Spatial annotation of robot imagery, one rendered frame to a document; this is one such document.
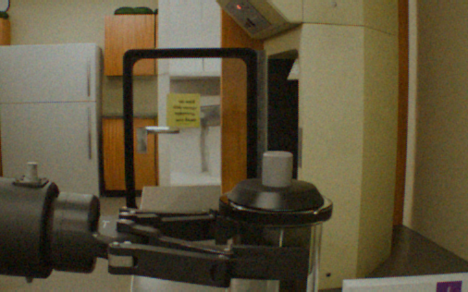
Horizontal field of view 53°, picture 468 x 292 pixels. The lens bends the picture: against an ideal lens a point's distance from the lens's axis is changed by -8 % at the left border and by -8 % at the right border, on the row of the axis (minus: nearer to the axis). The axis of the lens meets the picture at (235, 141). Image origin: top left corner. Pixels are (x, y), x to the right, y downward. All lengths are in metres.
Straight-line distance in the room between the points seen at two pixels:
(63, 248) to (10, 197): 0.06
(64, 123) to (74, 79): 0.51
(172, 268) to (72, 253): 0.09
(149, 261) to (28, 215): 0.11
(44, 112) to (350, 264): 5.15
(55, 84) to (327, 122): 5.10
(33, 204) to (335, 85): 0.57
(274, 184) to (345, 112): 0.42
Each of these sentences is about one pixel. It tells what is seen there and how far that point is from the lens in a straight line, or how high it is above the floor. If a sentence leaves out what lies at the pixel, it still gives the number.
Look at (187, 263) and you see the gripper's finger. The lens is 0.41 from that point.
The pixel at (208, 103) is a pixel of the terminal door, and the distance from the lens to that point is 1.13.
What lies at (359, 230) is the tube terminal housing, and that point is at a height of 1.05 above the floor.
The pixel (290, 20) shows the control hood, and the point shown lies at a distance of 0.84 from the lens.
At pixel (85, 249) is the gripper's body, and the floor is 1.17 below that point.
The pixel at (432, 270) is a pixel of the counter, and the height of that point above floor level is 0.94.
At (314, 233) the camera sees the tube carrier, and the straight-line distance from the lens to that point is 0.46.
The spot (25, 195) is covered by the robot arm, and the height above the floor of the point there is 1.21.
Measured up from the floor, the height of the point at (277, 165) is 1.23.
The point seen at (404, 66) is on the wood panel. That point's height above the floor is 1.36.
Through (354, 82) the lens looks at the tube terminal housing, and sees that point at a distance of 0.87.
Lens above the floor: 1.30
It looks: 6 degrees down
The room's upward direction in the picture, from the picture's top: straight up
